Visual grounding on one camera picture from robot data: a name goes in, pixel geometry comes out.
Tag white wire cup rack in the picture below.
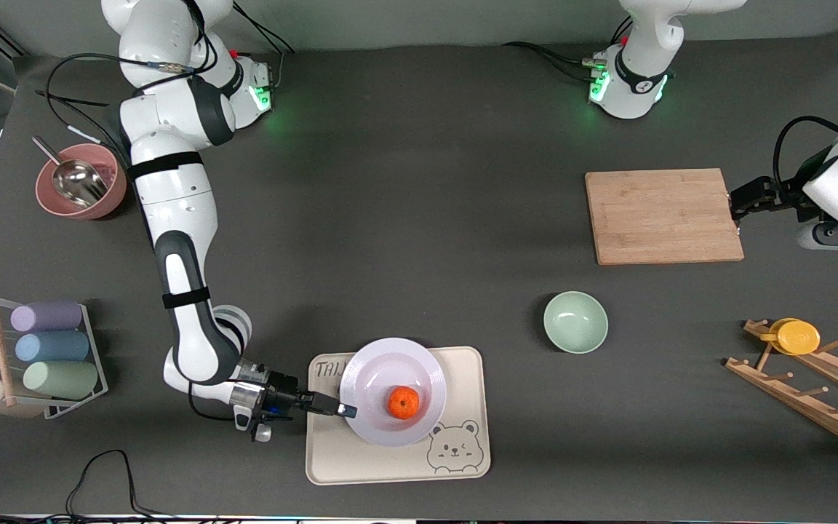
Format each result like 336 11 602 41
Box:
0 293 109 421

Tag yellow cup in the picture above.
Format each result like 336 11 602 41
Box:
759 318 821 356

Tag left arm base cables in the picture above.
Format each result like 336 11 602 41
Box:
503 15 634 84

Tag white round plate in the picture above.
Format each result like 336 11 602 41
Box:
339 337 447 447

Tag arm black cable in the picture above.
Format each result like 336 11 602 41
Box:
33 0 205 150
773 116 838 191

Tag purple cup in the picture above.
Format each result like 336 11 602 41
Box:
10 300 84 333

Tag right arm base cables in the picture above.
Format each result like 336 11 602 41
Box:
226 9 296 92

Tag cream bear print tray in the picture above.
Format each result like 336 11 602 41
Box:
306 346 492 486

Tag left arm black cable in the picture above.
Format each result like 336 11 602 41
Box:
773 116 838 191

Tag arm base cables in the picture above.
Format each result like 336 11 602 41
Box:
503 15 634 84
226 9 296 92

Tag metal scoop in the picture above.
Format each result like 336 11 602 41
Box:
32 135 109 208

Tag orange mandarin fruit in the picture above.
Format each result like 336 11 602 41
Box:
388 386 420 420

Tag wooden cutting board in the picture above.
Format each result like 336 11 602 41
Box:
585 168 746 266

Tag looped black floor cable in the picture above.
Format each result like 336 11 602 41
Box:
63 449 172 521

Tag pink ribbed bowl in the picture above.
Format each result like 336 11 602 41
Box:
35 143 128 221

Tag pale green bowl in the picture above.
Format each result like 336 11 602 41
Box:
543 290 609 355

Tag blue cup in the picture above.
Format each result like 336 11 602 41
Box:
15 330 90 363

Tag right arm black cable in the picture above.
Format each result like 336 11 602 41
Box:
33 0 205 150

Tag green cup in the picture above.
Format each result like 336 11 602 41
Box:
23 360 99 400

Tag wooden peg drying rack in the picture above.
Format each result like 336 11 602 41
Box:
725 318 838 459

